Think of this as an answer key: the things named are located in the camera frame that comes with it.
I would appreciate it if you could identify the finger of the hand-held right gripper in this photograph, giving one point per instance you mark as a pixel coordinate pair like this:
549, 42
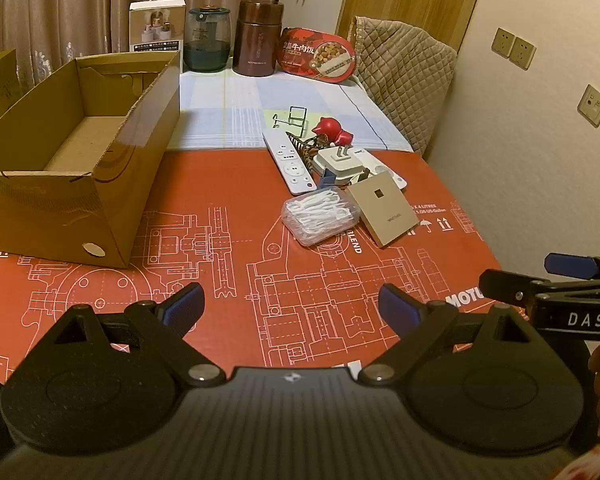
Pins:
505, 285
570, 265

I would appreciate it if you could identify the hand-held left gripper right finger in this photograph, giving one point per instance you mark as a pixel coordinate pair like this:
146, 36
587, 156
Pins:
397, 310

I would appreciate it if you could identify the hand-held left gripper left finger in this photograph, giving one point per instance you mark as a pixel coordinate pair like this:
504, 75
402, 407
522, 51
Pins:
185, 306

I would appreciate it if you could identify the plain white remote control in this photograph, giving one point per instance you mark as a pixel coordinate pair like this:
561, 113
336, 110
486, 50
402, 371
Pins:
395, 180

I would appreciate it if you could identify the white plug charger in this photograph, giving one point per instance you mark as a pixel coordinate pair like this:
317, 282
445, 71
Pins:
340, 165

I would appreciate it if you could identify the brown cardboard box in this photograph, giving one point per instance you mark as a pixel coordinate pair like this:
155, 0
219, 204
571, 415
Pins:
55, 210

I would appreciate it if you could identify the white remote control with buttons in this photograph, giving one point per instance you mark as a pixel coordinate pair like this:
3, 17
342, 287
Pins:
290, 165

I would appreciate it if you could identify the red boxing glove toy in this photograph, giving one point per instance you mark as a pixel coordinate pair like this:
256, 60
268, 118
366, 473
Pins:
330, 127

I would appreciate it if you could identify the beige square box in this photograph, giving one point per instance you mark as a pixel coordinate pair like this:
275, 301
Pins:
385, 210

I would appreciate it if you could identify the clear box of floss picks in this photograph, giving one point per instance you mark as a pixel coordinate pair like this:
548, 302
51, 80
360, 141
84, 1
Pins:
320, 220

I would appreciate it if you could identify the red printed mat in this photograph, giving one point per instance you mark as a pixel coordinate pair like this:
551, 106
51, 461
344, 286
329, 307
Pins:
230, 185

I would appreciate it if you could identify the red white patterned clothing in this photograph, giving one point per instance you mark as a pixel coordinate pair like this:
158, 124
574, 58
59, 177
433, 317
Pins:
597, 465

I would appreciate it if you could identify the leopard print hair clip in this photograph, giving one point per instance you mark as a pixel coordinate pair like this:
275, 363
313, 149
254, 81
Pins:
310, 152

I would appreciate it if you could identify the dark green glass jar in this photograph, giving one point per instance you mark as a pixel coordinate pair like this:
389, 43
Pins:
205, 45

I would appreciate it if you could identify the red oval food package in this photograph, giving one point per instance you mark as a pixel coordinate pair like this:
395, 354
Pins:
300, 55

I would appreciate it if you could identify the brown metal canister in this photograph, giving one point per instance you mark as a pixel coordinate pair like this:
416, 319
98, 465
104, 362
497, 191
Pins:
257, 40

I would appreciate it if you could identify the white product box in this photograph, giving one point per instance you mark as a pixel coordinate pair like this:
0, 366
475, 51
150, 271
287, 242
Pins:
157, 25

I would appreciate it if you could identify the brown printed carton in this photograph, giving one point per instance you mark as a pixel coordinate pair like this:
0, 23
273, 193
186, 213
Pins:
0, 85

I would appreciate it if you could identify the beige patterned curtain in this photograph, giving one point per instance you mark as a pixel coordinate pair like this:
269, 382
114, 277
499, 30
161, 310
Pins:
80, 0

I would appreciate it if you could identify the beige wall socket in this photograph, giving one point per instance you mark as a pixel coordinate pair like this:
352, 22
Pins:
522, 53
503, 41

